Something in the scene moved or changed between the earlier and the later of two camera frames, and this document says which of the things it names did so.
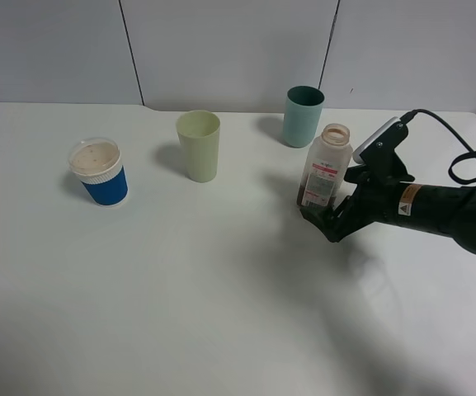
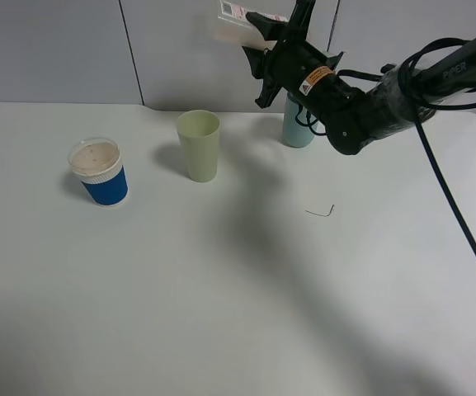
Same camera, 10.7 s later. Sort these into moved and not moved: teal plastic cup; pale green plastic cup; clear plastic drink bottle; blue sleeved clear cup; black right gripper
Moved: black right gripper; clear plastic drink bottle
Not moved: blue sleeved clear cup; teal plastic cup; pale green plastic cup
